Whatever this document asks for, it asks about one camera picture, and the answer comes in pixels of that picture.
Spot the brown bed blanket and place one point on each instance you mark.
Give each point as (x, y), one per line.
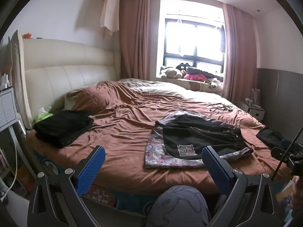
(123, 124)

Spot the cream cloth hanging on wall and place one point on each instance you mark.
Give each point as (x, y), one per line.
(109, 20)

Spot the white bedside shelf unit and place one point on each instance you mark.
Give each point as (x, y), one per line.
(11, 159)

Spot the pink cloth on windowsill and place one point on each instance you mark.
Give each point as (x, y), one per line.
(195, 77)

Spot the black pants with patterned lining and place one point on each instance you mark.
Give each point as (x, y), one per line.
(177, 141)

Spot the pink curtain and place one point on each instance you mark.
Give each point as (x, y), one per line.
(241, 54)
(134, 39)

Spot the orange item on headboard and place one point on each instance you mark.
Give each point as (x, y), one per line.
(27, 36)

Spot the person's knee in grey pants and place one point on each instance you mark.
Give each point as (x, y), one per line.
(179, 206)

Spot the black garment at bed edge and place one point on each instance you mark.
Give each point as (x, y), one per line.
(270, 138)

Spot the right pink curtain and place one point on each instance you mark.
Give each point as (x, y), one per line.
(241, 54)

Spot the cream upholstered headboard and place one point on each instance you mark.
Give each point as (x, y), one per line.
(44, 70)

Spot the black plush cat toy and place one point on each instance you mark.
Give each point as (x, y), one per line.
(182, 66)

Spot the black framed window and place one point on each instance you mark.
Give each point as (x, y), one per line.
(196, 44)

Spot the green tissue pack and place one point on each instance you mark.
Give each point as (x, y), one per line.
(43, 113)

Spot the left pink curtain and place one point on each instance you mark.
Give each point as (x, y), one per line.
(134, 39)

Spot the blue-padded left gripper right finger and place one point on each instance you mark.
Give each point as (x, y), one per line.
(250, 200)

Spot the person's right hand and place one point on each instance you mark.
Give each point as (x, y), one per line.
(296, 197)

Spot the stack of folded black clothes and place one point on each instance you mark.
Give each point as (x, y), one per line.
(64, 128)

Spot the beige plush toy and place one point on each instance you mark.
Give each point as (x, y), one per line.
(170, 73)

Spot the bear print windowsill cushion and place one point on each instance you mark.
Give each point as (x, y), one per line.
(212, 86)

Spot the cream bed sheet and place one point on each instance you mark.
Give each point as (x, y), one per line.
(168, 88)

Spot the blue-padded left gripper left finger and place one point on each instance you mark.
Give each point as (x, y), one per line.
(56, 199)

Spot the white bedside cabinet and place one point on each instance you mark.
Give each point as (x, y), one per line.
(256, 112)

